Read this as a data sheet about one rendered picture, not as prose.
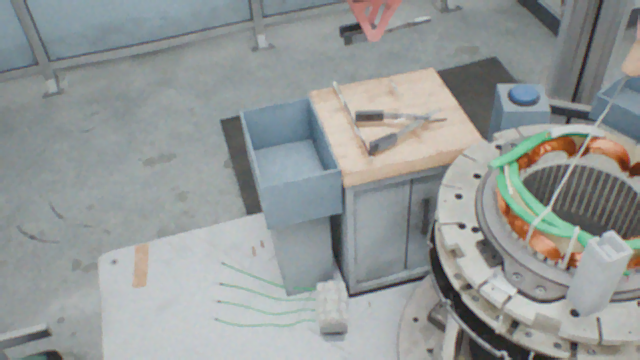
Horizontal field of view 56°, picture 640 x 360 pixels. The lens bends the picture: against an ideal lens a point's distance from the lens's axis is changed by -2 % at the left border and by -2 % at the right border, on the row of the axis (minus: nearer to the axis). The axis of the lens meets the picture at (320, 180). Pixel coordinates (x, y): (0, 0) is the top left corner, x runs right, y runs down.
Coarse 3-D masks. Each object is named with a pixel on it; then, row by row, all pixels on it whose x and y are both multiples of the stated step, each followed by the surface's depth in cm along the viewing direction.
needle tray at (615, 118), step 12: (612, 84) 90; (624, 84) 94; (636, 84) 94; (600, 96) 88; (612, 96) 93; (624, 96) 94; (636, 96) 93; (600, 108) 89; (612, 108) 87; (624, 108) 86; (636, 108) 91; (600, 120) 90; (612, 120) 88; (624, 120) 87; (636, 120) 85; (624, 132) 87; (636, 132) 86; (636, 144) 89
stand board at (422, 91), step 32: (320, 96) 91; (352, 96) 91; (384, 96) 90; (416, 96) 90; (448, 96) 89; (384, 128) 85; (448, 128) 84; (352, 160) 81; (384, 160) 80; (416, 160) 80; (448, 160) 82
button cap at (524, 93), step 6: (522, 84) 94; (516, 90) 93; (522, 90) 93; (528, 90) 93; (534, 90) 93; (510, 96) 93; (516, 96) 92; (522, 96) 92; (528, 96) 92; (534, 96) 92; (522, 102) 92; (528, 102) 92
